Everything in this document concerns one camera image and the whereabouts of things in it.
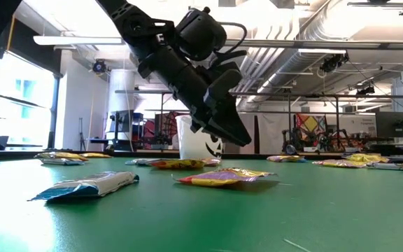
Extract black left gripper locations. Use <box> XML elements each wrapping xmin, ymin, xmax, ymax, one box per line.
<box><xmin>137</xmin><ymin>45</ymin><xmax>253</xmax><ymax>148</ymax></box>

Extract white pumpkin-face bucket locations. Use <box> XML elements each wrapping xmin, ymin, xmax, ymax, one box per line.
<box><xmin>175</xmin><ymin>114</ymin><xmax>225</xmax><ymax>160</ymax></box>

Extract red web decoration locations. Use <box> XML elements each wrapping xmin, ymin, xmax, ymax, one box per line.
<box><xmin>141</xmin><ymin>111</ymin><xmax>181</xmax><ymax>150</ymax></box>

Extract white curtain panel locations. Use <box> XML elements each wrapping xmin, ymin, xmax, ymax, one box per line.
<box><xmin>238</xmin><ymin>112</ymin><xmax>297</xmax><ymax>155</ymax></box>

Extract white ceiling pipes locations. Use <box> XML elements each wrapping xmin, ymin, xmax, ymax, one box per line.
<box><xmin>234</xmin><ymin>13</ymin><xmax>300</xmax><ymax>94</ymax></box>

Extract white blue Hershey's bar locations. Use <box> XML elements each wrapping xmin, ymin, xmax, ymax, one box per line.
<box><xmin>125</xmin><ymin>157</ymin><xmax>160</xmax><ymax>166</ymax></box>
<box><xmin>40</xmin><ymin>157</ymin><xmax>86</xmax><ymax>167</ymax></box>
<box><xmin>29</xmin><ymin>170</ymin><xmax>141</xmax><ymax>203</ymax></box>
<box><xmin>365</xmin><ymin>162</ymin><xmax>403</xmax><ymax>171</ymax></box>

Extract colourful kite decoration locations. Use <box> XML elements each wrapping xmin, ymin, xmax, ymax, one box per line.
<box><xmin>295</xmin><ymin>112</ymin><xmax>327</xmax><ymax>139</ymax></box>

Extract black standing desk workstation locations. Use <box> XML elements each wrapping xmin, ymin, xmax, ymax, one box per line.
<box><xmin>88</xmin><ymin>110</ymin><xmax>145</xmax><ymax>150</ymax></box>

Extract white round column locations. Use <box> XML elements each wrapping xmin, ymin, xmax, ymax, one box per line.
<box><xmin>107</xmin><ymin>69</ymin><xmax>136</xmax><ymax>143</ymax></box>

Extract black ceiling spotlight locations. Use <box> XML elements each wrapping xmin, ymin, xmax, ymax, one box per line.
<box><xmin>92</xmin><ymin>59</ymin><xmax>108</xmax><ymax>74</ymax></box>

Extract black tripod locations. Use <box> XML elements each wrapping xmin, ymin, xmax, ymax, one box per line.
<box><xmin>78</xmin><ymin>117</ymin><xmax>87</xmax><ymax>151</ymax></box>

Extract green table mat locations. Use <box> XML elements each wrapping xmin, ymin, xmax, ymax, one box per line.
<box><xmin>0</xmin><ymin>155</ymin><xmax>403</xmax><ymax>252</ymax></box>

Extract white ceiling light bar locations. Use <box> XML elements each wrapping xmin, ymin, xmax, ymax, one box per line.
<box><xmin>32</xmin><ymin>34</ymin><xmax>129</xmax><ymax>46</ymax></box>

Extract black computer monitor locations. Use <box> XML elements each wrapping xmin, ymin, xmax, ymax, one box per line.
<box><xmin>375</xmin><ymin>111</ymin><xmax>403</xmax><ymax>139</ymax></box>

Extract bright window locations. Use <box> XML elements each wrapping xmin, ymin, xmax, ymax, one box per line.
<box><xmin>0</xmin><ymin>50</ymin><xmax>61</xmax><ymax>148</ymax></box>

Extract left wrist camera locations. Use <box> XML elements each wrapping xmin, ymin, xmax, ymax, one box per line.
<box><xmin>203</xmin><ymin>68</ymin><xmax>243</xmax><ymax>108</ymax></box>

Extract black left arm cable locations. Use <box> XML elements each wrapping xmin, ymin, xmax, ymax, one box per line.
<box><xmin>217</xmin><ymin>21</ymin><xmax>248</xmax><ymax>59</ymax></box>

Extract silver ventilation duct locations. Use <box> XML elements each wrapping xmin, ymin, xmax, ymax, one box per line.
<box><xmin>248</xmin><ymin>0</ymin><xmax>367</xmax><ymax>104</ymax></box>

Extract black metal rack frame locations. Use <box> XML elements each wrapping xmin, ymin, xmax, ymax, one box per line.
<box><xmin>114</xmin><ymin>89</ymin><xmax>403</xmax><ymax>155</ymax></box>

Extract black ceiling camera cluster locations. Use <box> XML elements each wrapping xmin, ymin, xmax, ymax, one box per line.
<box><xmin>319</xmin><ymin>52</ymin><xmax>350</xmax><ymax>74</ymax></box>

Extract black overhead rail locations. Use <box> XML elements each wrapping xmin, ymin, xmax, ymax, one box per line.
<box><xmin>346</xmin><ymin>0</ymin><xmax>403</xmax><ymax>17</ymax></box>

